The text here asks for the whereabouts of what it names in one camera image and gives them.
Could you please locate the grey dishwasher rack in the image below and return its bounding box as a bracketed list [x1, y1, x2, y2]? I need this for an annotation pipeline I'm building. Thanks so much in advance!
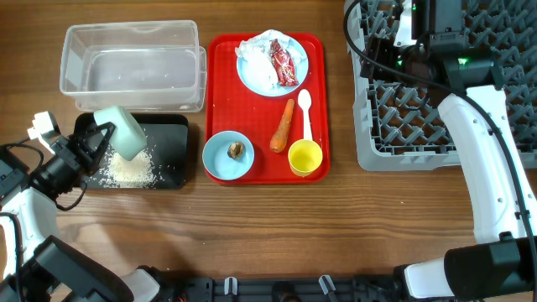
[344, 0, 536, 171]

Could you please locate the mint green bowl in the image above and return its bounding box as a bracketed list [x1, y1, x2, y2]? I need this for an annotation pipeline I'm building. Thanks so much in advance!
[93, 106, 147, 161]

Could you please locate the white napkin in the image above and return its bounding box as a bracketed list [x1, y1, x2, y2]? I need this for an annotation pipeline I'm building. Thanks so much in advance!
[234, 29, 306, 91]

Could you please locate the clear plastic bin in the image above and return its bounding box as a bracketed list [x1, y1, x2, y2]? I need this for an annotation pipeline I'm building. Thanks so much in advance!
[59, 20, 207, 112]

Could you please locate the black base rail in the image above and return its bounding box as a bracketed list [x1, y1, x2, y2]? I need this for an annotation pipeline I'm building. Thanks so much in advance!
[156, 274, 399, 302]

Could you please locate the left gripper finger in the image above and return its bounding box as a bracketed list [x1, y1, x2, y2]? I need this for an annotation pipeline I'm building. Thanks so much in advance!
[86, 122, 116, 174]
[71, 126, 104, 145]

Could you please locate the light blue plate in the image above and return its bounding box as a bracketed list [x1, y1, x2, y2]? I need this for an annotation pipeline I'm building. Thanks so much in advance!
[236, 33, 310, 98]

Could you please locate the light blue small bowl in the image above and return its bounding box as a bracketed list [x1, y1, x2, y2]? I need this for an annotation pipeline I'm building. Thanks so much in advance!
[202, 130, 255, 181]

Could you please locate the brown mushroom scrap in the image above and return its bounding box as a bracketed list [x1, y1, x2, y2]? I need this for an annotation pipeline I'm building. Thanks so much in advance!
[227, 142, 245, 160]

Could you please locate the orange carrot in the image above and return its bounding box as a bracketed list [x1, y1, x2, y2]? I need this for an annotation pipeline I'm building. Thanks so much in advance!
[269, 99, 295, 153]

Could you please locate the black waste tray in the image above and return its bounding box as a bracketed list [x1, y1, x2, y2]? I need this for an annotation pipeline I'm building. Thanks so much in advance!
[81, 113, 189, 190]

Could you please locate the white rice pile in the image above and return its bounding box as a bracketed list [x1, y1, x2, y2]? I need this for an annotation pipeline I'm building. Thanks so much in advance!
[98, 150, 156, 189]

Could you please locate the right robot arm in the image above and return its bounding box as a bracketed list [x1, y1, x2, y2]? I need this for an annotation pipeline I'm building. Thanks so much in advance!
[357, 1, 536, 301]

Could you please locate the yellow cup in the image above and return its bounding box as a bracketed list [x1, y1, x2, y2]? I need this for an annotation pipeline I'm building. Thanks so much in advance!
[288, 139, 323, 177]

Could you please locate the red serving tray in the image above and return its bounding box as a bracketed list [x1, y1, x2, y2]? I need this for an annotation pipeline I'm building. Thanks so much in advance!
[206, 33, 331, 185]

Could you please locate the white plastic spoon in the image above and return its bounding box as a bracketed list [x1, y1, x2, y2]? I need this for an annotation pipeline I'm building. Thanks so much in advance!
[298, 89, 313, 140]

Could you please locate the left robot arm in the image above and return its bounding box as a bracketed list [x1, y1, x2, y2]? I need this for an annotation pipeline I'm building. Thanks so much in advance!
[1, 122, 162, 301]

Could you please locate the red snack wrapper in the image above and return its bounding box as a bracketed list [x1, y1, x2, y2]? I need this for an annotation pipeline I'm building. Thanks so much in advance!
[270, 39, 299, 87]

